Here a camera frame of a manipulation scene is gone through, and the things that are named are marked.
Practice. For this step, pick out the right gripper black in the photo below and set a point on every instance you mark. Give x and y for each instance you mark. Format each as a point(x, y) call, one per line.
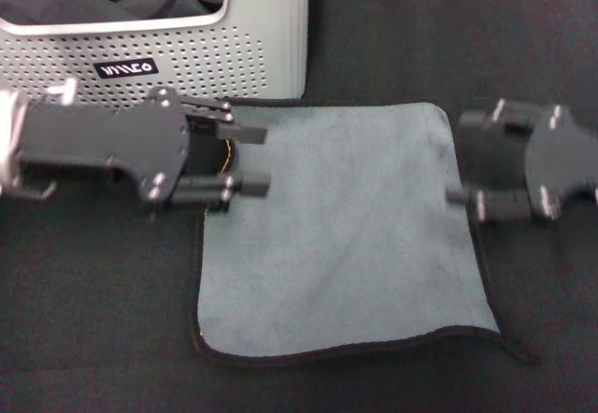
point(565, 160)

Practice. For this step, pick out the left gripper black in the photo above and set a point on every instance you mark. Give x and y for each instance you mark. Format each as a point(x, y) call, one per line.
point(103, 142)

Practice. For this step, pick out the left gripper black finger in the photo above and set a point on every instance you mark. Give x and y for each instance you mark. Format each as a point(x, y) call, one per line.
point(252, 184)

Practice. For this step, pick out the grey yellow towel black trim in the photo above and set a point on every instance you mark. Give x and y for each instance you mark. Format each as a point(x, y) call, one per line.
point(336, 226)

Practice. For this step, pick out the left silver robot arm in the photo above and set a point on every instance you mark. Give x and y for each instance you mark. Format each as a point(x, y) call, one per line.
point(9, 142)

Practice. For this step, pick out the grey perforated storage box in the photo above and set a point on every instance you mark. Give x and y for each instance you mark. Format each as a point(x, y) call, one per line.
point(233, 44)

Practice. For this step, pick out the black tablecloth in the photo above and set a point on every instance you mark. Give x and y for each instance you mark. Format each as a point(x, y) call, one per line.
point(93, 291)

